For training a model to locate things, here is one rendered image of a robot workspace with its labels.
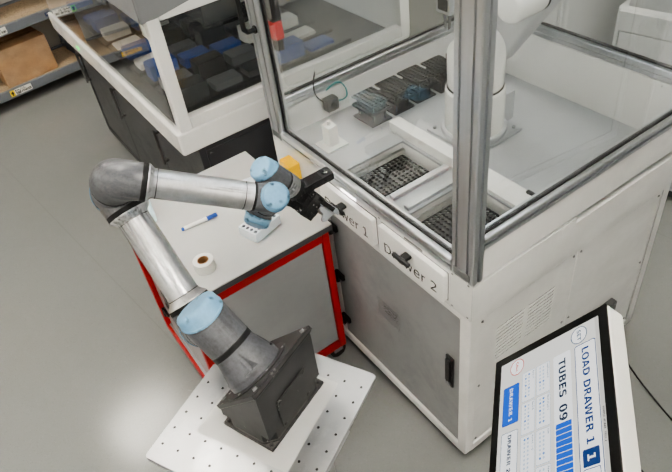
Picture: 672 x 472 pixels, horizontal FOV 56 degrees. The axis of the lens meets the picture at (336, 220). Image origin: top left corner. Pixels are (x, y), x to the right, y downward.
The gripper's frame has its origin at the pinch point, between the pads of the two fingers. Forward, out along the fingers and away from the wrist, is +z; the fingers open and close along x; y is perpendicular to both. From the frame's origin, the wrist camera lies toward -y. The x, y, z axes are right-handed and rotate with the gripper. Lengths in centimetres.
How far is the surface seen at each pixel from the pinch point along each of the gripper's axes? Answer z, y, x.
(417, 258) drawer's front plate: 2.1, -3.6, 35.3
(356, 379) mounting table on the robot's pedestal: -3, 32, 47
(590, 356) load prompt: -23, -10, 96
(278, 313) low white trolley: 23, 44, -12
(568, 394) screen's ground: -24, -2, 97
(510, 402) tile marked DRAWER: -16, 7, 87
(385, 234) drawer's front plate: 2.5, -3.4, 20.9
